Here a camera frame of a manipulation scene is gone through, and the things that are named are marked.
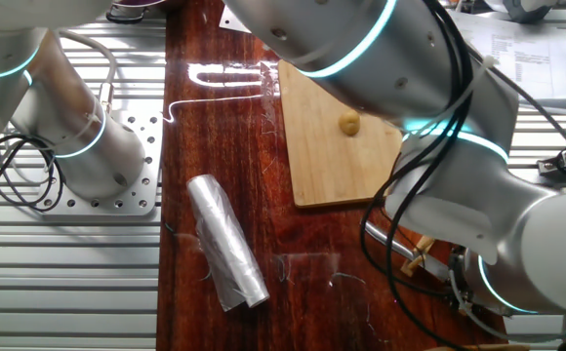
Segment clear plastic bag roll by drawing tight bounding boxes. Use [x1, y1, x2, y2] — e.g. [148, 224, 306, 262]
[186, 174, 270, 313]

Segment small yellow potato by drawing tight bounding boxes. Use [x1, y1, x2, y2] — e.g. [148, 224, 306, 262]
[338, 108, 362, 137]

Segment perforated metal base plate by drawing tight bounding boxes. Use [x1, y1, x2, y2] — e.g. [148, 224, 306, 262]
[43, 109, 165, 217]

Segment printed paper sheets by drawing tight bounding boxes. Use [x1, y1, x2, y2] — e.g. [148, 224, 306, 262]
[451, 12, 566, 111]

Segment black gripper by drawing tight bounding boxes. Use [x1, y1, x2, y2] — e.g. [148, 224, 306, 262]
[448, 246, 472, 311]

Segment black base cable bundle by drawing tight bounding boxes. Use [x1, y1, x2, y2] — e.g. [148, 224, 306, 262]
[0, 134, 67, 212]

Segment steel kitchen knife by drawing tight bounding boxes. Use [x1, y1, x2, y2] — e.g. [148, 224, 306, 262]
[363, 221, 453, 284]

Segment dark red wooden board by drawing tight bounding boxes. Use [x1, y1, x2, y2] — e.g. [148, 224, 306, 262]
[155, 0, 508, 351]

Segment bamboo cutting board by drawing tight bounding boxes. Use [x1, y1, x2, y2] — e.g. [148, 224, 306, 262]
[277, 58, 404, 210]

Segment stainless steel pot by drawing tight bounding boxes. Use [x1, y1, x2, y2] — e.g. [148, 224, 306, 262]
[105, 0, 167, 24]

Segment grey cable with connector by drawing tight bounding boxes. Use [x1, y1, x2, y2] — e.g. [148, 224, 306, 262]
[53, 26, 118, 114]

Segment wooden peg rack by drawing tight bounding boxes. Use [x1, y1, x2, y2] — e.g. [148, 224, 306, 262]
[399, 235, 436, 278]

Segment steel cleaver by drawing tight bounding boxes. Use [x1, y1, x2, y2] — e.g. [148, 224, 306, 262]
[219, 4, 253, 34]

